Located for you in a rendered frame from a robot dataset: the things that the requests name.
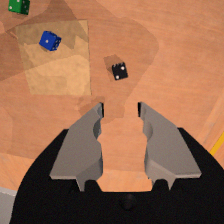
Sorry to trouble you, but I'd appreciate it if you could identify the blue die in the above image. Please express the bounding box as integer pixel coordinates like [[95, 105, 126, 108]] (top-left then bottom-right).
[[39, 31, 62, 51]]

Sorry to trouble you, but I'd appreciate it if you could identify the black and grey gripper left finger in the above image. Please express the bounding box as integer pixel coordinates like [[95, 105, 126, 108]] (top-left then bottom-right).
[[9, 102, 104, 224]]

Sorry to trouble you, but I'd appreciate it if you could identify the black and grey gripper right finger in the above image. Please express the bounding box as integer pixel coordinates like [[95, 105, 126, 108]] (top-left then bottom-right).
[[137, 102, 224, 214]]

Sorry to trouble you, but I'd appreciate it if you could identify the green die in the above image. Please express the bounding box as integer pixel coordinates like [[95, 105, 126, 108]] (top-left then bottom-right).
[[8, 0, 30, 15]]

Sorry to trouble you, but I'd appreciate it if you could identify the tan mat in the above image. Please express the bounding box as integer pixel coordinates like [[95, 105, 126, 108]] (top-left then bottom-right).
[[15, 20, 91, 96]]

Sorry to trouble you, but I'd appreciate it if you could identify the black die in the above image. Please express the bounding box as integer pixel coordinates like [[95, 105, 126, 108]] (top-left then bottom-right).
[[112, 62, 128, 81]]

